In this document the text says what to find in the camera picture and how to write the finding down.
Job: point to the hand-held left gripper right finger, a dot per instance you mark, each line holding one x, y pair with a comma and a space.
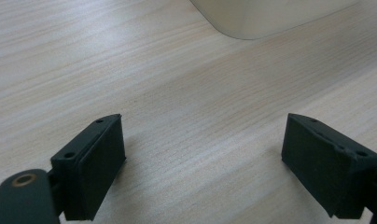
326, 165

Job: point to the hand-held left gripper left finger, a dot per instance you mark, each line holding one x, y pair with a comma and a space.
93, 168

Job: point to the cream square waste bin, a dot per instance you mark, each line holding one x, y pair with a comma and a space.
258, 15

